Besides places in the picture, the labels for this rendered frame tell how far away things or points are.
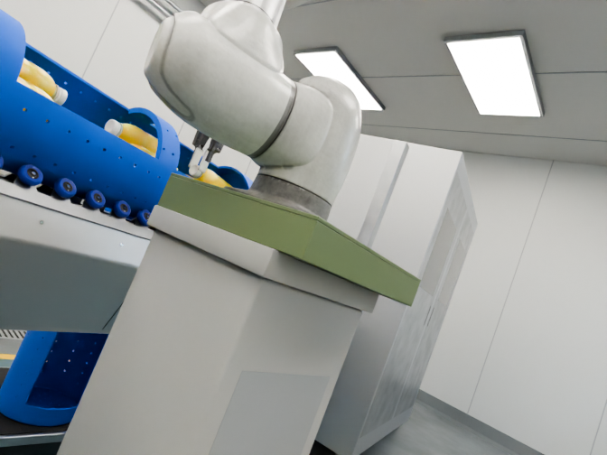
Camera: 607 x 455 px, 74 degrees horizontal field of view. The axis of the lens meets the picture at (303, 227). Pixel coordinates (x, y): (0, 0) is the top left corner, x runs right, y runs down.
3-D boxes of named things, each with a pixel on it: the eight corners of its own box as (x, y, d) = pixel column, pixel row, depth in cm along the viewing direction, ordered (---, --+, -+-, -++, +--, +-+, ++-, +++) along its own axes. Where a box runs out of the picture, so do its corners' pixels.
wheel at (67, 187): (78, 181, 90) (71, 184, 91) (59, 173, 86) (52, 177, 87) (78, 199, 89) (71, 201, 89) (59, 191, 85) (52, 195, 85)
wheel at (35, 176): (45, 168, 84) (39, 171, 84) (23, 159, 80) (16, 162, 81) (44, 186, 82) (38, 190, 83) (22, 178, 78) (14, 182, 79)
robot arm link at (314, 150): (350, 212, 74) (394, 106, 76) (267, 167, 64) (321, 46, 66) (305, 206, 87) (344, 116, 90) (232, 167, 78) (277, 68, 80)
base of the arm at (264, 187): (350, 251, 81) (361, 226, 82) (294, 216, 63) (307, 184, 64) (284, 227, 92) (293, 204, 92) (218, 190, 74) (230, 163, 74)
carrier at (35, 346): (-26, 402, 139) (42, 437, 135) (81, 171, 148) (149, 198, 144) (35, 382, 168) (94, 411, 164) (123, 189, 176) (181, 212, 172)
